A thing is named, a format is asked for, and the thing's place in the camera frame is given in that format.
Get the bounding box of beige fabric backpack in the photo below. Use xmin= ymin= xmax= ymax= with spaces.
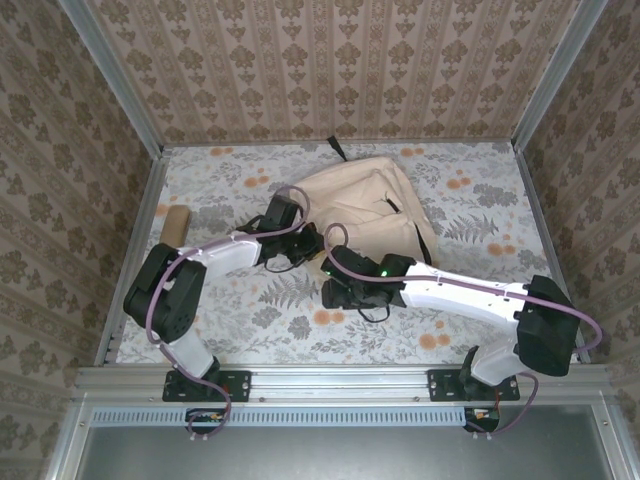
xmin=291 ymin=135 xmax=437 ymax=286

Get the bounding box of beige pencil case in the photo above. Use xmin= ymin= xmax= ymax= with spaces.
xmin=160 ymin=205 xmax=192 ymax=247

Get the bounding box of grey metal panel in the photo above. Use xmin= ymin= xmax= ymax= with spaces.
xmin=77 ymin=424 xmax=615 ymax=480

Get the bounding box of aluminium back rail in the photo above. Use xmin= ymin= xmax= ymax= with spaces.
xmin=162 ymin=138 xmax=517 ymax=150

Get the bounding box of aluminium front frame rail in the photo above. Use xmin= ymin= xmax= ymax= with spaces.
xmin=73 ymin=363 xmax=615 ymax=402

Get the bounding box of aluminium left side rail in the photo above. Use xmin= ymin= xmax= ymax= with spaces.
xmin=93 ymin=148 xmax=172 ymax=366

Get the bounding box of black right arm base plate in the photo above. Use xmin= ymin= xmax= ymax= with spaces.
xmin=427 ymin=368 xmax=521 ymax=403

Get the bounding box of grey slotted cable duct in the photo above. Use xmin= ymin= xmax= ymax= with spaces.
xmin=91 ymin=405 xmax=467 ymax=428

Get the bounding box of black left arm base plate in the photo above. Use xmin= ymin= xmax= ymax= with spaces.
xmin=162 ymin=369 xmax=252 ymax=403

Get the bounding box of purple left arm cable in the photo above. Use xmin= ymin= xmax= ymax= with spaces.
xmin=147 ymin=184 xmax=309 ymax=444

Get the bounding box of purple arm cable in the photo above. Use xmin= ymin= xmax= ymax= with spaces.
xmin=323 ymin=223 xmax=605 ymax=442
xmin=147 ymin=184 xmax=309 ymax=444

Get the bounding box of aluminium right side rail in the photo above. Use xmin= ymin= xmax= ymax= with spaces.
xmin=514 ymin=147 xmax=594 ymax=365

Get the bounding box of aluminium left corner post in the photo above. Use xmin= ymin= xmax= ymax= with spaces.
xmin=58 ymin=0 xmax=166 ymax=156

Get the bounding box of aluminium corner post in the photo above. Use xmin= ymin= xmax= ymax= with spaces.
xmin=512 ymin=0 xmax=609 ymax=151
xmin=58 ymin=0 xmax=166 ymax=156

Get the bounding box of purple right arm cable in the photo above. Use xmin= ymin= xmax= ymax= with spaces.
xmin=323 ymin=223 xmax=605 ymax=442

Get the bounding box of aluminium right corner post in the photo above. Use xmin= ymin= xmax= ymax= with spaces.
xmin=512 ymin=0 xmax=609 ymax=151

